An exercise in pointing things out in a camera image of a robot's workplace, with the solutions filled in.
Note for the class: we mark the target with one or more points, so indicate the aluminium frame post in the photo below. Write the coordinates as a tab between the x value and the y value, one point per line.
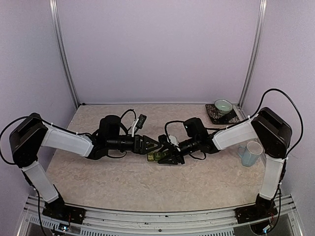
60	43
254	52

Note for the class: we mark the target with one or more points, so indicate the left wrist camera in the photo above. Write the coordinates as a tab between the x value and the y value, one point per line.
141	120

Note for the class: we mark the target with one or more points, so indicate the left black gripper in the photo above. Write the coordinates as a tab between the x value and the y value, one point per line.
142	150

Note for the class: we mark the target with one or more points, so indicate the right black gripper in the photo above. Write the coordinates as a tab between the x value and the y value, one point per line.
171	154

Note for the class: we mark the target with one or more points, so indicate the right aluminium frame post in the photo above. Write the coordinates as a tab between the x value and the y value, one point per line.
254	52

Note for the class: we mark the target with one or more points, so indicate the front aluminium rail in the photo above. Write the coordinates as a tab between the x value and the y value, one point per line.
283	220

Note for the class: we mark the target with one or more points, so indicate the left aluminium frame post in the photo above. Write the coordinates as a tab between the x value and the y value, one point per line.
60	43

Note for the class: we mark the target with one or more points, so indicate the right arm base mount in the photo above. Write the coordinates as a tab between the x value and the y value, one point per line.
250	213

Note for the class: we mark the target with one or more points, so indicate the pale green bowl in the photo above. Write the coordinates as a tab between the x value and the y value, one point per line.
223	106

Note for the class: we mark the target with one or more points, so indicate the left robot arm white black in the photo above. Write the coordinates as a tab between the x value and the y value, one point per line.
33	132

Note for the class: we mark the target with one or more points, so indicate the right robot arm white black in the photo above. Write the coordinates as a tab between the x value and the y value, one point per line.
264	125

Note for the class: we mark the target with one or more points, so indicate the light blue mug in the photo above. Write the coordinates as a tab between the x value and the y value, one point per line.
250	153

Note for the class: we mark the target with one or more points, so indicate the black patterned tray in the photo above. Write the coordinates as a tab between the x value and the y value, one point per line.
219	119

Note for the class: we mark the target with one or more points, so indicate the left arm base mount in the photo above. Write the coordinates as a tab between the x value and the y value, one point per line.
70	214

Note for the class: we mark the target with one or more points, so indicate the green pill organizer box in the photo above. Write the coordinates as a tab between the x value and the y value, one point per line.
156	156

